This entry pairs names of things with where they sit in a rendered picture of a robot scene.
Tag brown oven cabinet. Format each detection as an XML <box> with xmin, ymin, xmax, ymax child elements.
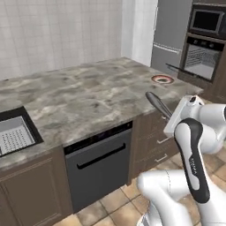
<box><xmin>177</xmin><ymin>0</ymin><xmax>226</xmax><ymax>104</ymax></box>

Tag black sink with steel basin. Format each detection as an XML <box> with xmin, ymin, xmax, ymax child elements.
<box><xmin>0</xmin><ymin>105</ymin><xmax>45</xmax><ymax>159</ymax></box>

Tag black oven door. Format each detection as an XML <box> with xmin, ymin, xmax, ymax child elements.
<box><xmin>165</xmin><ymin>63</ymin><xmax>214</xmax><ymax>82</ymax></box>

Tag brown drawer front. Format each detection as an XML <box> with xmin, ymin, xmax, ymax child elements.
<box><xmin>135</xmin><ymin>132</ymin><xmax>178</xmax><ymax>162</ymax></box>
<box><xmin>133</xmin><ymin>148</ymin><xmax>181</xmax><ymax>180</ymax></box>
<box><xmin>137</xmin><ymin>110</ymin><xmax>171</xmax><ymax>141</ymax></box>

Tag dark grey dishwasher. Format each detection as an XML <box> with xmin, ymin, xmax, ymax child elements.
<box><xmin>64</xmin><ymin>120</ymin><xmax>133</xmax><ymax>215</ymax></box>

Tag red rimmed plate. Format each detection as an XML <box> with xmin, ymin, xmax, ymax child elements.
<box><xmin>151</xmin><ymin>73</ymin><xmax>175</xmax><ymax>85</ymax></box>

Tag black dishwasher handle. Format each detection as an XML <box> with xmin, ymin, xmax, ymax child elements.
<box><xmin>76</xmin><ymin>142</ymin><xmax>127</xmax><ymax>170</ymax></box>

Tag black microwave oven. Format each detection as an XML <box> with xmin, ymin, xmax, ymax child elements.
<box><xmin>188</xmin><ymin>4</ymin><xmax>226</xmax><ymax>38</ymax></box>

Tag grey fridge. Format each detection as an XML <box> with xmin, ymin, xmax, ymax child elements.
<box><xmin>150</xmin><ymin>0</ymin><xmax>194</xmax><ymax>71</ymax></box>

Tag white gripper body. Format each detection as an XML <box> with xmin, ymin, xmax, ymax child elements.
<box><xmin>162</xmin><ymin>95</ymin><xmax>192</xmax><ymax>139</ymax></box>

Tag brown cupboard door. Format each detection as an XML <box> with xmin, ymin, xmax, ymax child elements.
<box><xmin>0</xmin><ymin>146</ymin><xmax>73</xmax><ymax>226</ymax></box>

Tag silver drawer handle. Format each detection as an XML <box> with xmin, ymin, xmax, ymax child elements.
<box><xmin>156</xmin><ymin>136</ymin><xmax>172</xmax><ymax>146</ymax></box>
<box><xmin>154</xmin><ymin>153</ymin><xmax>169</xmax><ymax>163</ymax></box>

